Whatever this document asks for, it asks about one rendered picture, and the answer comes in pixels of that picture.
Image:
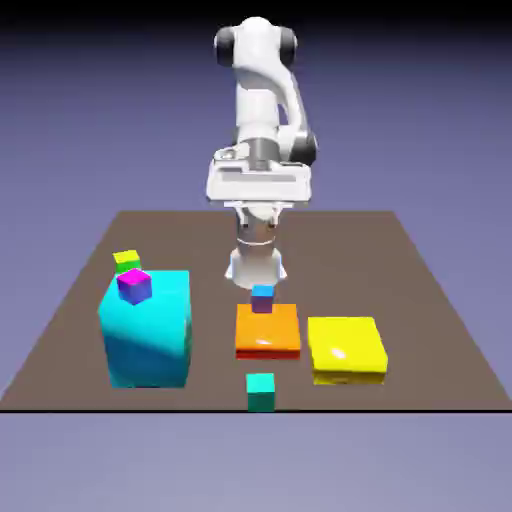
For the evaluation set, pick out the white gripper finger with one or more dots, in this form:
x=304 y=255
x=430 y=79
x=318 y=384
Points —
x=242 y=219
x=273 y=219

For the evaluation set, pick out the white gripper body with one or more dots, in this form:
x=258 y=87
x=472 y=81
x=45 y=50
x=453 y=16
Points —
x=259 y=188

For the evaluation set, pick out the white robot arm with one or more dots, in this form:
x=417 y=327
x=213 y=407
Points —
x=256 y=108

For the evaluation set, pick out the small blue cube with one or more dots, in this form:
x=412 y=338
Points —
x=262 y=298

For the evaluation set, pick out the small yellow cube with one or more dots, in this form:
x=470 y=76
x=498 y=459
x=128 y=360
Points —
x=126 y=259

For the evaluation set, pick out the small magenta cube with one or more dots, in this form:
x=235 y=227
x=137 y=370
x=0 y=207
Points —
x=134 y=286

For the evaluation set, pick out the small teal cube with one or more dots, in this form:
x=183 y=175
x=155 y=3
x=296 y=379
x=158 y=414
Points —
x=260 y=392

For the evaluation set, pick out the large orange box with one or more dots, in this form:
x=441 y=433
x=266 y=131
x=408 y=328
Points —
x=267 y=330

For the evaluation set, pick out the large yellow box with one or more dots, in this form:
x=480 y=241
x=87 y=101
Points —
x=344 y=348

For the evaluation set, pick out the large cyan box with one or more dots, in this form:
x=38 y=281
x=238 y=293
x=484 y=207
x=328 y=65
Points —
x=152 y=340

